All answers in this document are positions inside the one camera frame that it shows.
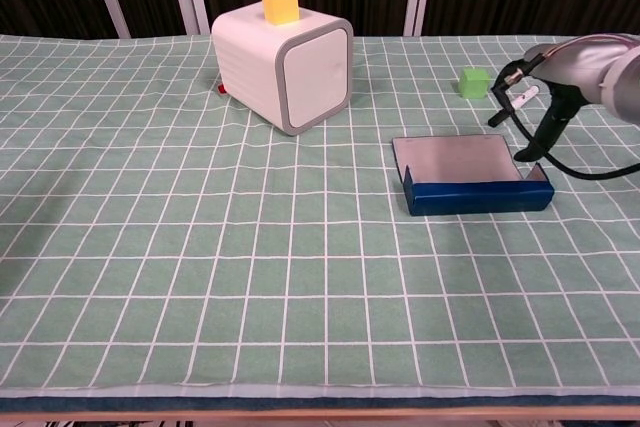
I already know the white toaster-shaped box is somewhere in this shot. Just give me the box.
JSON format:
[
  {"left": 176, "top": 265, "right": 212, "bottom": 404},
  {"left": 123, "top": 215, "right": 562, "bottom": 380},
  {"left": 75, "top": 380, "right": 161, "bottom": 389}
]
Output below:
[{"left": 210, "top": 0, "right": 355, "bottom": 137}]

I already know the yellow cube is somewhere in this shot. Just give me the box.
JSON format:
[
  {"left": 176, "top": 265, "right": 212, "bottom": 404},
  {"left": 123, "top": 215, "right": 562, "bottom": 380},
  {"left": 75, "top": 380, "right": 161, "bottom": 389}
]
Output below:
[{"left": 260, "top": 0, "right": 300, "bottom": 27}]

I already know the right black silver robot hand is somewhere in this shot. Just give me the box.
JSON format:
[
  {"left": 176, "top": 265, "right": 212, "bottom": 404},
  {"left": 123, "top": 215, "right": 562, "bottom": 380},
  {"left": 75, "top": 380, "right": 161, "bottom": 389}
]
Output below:
[{"left": 514, "top": 32, "right": 631, "bottom": 163}]

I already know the green cube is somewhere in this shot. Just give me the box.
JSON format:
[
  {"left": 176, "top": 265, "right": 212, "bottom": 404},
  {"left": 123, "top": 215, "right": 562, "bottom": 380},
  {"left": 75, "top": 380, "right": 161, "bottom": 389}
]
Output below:
[{"left": 458, "top": 66, "right": 492, "bottom": 100}]

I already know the green grid tablecloth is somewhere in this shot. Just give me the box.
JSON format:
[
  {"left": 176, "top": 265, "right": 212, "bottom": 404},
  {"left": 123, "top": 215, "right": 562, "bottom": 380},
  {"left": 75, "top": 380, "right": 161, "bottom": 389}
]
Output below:
[{"left": 0, "top": 34, "right": 640, "bottom": 398}]

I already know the black right hand cable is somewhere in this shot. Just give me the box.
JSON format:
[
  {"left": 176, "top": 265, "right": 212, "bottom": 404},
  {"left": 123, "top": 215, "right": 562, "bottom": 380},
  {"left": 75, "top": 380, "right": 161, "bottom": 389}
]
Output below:
[{"left": 492, "top": 57, "right": 640, "bottom": 179}]

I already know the blue pencil case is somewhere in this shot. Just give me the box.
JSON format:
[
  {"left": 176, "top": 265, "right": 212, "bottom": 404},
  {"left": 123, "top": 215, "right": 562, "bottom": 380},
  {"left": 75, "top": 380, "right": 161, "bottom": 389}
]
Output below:
[{"left": 391, "top": 134, "right": 556, "bottom": 217}]

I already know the black white marker pen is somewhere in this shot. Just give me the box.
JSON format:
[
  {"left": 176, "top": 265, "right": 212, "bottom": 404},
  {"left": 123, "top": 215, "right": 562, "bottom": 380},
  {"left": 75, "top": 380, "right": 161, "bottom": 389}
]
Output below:
[{"left": 488, "top": 85, "right": 541, "bottom": 128}]

